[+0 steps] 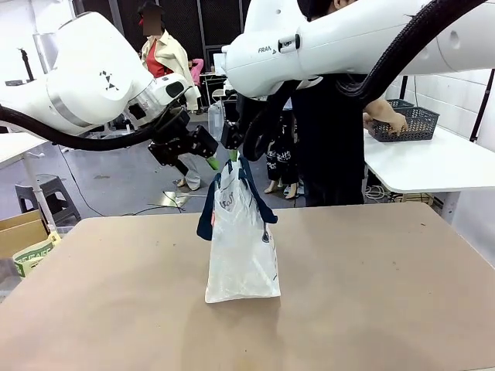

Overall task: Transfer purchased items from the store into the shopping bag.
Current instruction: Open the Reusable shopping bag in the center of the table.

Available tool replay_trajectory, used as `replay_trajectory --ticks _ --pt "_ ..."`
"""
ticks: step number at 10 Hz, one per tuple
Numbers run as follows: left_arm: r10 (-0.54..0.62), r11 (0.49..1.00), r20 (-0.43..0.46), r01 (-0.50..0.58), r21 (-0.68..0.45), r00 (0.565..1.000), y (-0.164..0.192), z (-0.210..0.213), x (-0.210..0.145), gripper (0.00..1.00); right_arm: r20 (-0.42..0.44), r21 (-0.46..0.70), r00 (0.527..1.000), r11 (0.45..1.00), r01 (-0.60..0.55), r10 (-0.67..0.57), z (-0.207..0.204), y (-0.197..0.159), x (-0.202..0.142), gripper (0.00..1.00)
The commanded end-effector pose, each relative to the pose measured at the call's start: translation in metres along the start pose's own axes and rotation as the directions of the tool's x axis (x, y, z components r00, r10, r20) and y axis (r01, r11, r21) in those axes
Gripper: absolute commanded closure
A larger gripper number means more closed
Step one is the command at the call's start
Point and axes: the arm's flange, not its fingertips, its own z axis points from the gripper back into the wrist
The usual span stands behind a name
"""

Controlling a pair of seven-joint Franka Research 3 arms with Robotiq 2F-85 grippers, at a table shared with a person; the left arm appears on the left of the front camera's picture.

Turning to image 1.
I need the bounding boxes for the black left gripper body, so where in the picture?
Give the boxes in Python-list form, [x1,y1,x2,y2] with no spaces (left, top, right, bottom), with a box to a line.
[148,110,220,168]

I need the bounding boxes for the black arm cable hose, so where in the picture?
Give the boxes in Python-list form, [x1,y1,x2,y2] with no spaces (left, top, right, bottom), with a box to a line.
[242,0,489,163]
[0,104,163,152]

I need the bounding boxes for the clear plastic container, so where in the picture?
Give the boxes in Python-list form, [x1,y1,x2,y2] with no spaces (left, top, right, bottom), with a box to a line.
[207,100,226,142]

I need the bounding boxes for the translucent white shopping bag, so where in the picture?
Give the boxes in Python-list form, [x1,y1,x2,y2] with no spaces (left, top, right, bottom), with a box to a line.
[196,152,282,305]

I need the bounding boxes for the person's left hand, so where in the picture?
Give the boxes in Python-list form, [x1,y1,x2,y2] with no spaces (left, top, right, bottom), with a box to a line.
[377,111,409,137]

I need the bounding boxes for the black tripod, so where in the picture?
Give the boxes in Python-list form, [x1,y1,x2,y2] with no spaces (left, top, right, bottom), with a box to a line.
[17,46,38,84]

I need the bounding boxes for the white cables under table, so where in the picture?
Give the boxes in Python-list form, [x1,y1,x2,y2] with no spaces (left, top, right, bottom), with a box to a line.
[365,184,392,200]

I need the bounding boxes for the person in pink top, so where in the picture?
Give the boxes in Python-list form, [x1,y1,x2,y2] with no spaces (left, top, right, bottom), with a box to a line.
[189,57,205,88]

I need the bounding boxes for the white cabinet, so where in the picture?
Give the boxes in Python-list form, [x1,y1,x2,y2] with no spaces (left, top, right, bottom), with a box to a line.
[432,191,462,226]

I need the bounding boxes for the white table with leg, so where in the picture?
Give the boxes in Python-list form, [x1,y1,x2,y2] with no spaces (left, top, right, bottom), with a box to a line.
[0,133,59,233]

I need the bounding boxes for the wooden crate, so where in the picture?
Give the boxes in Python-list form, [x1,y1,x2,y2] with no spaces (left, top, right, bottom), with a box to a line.
[401,191,436,206]

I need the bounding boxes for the grey plastic step stool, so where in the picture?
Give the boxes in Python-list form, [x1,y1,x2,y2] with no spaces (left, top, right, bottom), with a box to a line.
[14,175,82,227]

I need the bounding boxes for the white side table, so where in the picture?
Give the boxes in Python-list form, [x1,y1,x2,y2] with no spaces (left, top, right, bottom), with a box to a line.
[363,115,495,194]

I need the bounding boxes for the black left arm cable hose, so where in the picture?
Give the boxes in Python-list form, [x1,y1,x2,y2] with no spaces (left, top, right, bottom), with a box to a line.
[0,104,163,152]

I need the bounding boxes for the mannequin legs printed dark trousers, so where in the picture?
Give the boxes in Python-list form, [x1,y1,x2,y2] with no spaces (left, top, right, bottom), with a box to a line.
[265,111,301,200]

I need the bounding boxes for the brown cardboard box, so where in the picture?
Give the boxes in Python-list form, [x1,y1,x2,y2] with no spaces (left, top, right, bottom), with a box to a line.
[0,209,50,260]

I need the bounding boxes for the grey standing panel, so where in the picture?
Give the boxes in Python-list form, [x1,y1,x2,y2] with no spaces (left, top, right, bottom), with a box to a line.
[32,32,60,75]

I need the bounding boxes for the green and white carton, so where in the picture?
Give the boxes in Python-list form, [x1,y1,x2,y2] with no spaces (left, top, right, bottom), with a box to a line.
[12,231,62,279]

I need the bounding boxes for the figure in cream jacket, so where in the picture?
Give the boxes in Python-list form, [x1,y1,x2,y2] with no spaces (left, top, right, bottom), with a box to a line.
[137,0,203,192]

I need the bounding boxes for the person's left forearm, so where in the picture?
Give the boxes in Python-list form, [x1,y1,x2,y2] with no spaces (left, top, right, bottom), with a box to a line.
[362,98,392,121]

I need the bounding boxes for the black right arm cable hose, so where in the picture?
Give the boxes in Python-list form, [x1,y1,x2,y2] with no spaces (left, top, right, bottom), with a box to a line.
[242,0,489,163]

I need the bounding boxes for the person in black clothes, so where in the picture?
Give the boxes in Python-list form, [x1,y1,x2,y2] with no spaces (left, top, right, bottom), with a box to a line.
[289,0,387,208]

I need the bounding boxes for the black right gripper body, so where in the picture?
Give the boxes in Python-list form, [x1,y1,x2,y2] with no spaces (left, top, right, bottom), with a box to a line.
[220,120,245,151]

